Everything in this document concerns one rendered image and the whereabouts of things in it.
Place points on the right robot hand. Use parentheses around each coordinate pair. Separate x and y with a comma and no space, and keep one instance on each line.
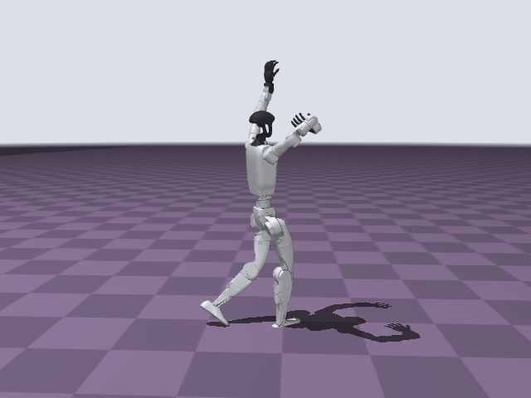
(312,131)

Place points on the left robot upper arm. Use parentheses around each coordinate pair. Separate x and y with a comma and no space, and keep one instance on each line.
(254,130)

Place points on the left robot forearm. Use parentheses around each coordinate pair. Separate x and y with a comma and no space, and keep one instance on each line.
(264,100)

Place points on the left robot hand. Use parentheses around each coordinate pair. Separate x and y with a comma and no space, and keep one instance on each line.
(269,74)

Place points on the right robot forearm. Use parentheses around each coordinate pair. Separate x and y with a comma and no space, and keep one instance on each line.
(311,122)

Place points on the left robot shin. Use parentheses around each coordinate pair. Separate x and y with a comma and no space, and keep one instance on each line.
(237,284)

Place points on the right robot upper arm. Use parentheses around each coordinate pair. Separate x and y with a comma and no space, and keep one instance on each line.
(272,154)

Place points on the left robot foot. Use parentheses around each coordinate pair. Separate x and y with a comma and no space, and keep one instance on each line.
(215,312)

